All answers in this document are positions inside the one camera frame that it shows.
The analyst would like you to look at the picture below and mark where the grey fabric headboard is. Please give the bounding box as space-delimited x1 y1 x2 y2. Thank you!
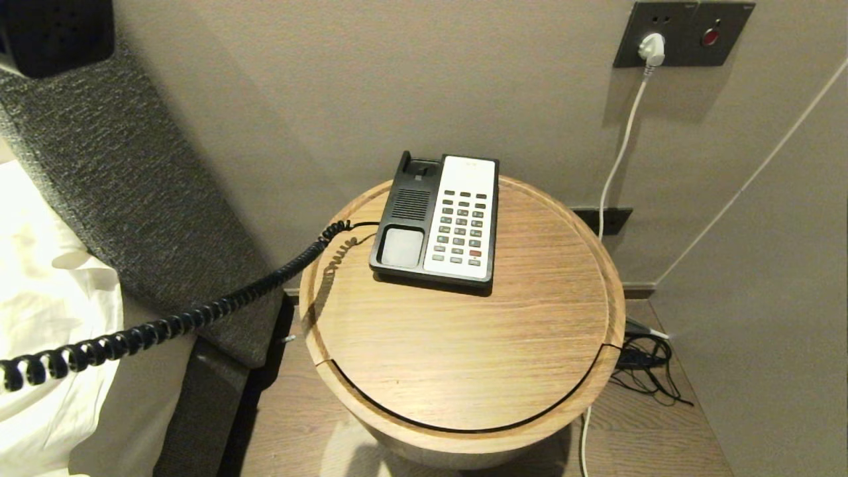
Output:
0 40 286 477

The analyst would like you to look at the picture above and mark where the black perforated wall device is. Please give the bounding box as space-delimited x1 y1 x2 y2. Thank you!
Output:
0 0 116 79

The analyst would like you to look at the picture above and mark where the round wooden side table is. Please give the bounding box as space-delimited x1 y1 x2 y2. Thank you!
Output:
299 175 626 470

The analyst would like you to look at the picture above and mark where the grey wall socket panel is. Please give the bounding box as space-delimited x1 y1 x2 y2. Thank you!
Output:
613 1 756 69

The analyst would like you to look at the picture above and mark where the white power cable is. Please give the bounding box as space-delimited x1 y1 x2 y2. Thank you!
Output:
580 65 658 477

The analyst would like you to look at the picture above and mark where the black cable bundle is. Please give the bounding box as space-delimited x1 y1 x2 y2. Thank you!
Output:
609 318 694 407

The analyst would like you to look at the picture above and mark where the black phone cord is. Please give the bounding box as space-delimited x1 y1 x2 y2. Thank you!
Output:
0 220 380 392

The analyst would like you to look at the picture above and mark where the black and white desk phone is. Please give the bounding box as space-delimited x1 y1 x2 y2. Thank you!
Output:
369 151 500 289

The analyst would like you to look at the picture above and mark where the dark low wall socket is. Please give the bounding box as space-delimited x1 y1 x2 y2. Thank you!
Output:
571 207 633 237

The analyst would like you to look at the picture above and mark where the white pillow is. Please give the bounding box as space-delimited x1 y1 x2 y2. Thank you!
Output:
0 159 125 477

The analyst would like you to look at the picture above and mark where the white power plug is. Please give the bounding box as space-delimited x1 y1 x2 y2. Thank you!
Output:
638 33 666 68

